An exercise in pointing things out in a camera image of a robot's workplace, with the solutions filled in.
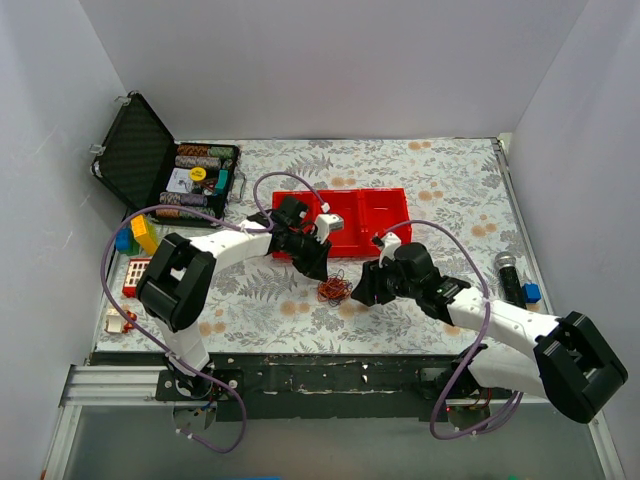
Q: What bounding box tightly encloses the thin wire bundle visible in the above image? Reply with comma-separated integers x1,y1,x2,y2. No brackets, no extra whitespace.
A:
316,269,354,307

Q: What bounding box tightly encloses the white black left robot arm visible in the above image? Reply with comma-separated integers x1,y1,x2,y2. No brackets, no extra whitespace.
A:
136,196,344,400

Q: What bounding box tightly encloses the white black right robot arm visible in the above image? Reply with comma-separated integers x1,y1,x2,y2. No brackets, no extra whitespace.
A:
351,242,628,424

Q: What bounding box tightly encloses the red three-compartment plastic tray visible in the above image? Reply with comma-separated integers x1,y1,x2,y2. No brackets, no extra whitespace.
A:
271,187,415,261

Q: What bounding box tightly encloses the black handheld microphone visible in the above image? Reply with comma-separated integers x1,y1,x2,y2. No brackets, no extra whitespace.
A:
494,251,526,309

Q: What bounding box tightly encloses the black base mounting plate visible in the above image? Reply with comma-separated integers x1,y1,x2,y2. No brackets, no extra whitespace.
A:
154,352,514,424

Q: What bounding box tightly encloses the yellow round poker chip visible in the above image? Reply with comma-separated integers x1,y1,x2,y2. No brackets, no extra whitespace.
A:
189,167,207,182

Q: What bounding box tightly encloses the small blue block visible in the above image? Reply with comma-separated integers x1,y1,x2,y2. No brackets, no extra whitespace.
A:
522,283,542,304

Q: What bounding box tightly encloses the yellow toy brick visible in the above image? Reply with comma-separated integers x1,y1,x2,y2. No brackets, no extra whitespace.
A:
130,214,159,256

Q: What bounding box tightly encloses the red white toy block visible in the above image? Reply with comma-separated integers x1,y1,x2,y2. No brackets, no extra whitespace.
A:
122,258,151,298

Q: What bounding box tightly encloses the blue toy brick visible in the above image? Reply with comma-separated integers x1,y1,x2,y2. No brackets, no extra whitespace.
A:
115,228,133,253

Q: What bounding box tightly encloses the black poker chip case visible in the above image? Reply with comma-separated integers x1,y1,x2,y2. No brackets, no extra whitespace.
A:
91,91,240,219

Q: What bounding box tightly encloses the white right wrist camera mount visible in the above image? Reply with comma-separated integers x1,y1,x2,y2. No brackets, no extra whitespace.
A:
372,232,402,267

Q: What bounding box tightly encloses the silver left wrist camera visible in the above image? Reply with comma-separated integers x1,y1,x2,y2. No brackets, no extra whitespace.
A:
314,213,344,242

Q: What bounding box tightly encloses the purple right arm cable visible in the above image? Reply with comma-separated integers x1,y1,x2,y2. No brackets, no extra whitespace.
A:
372,219,524,440

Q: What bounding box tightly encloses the aluminium rail frame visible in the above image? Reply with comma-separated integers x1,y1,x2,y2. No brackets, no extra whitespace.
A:
44,366,624,479

